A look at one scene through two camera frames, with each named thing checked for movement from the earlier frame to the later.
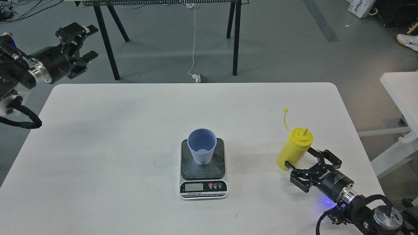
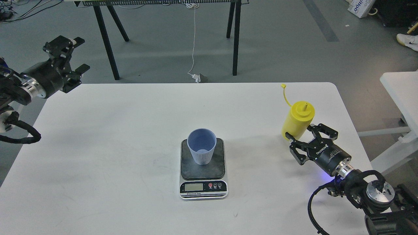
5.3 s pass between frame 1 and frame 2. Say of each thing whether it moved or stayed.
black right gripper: moved
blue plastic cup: stayed
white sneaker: stayed
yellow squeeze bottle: moved
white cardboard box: stayed
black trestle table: stayed
